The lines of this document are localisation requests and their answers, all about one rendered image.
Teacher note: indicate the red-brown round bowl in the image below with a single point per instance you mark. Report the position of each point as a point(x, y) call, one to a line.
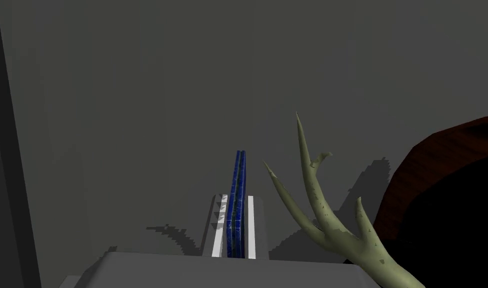
point(436, 156)

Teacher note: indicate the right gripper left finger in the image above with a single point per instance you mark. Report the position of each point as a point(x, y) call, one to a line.
point(216, 236)

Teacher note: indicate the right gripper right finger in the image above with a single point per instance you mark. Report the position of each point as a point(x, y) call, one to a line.
point(256, 236)

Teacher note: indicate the pale green forked branch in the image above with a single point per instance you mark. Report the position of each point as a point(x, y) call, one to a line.
point(336, 236)

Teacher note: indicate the blue slab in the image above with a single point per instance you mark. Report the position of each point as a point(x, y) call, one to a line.
point(236, 200)

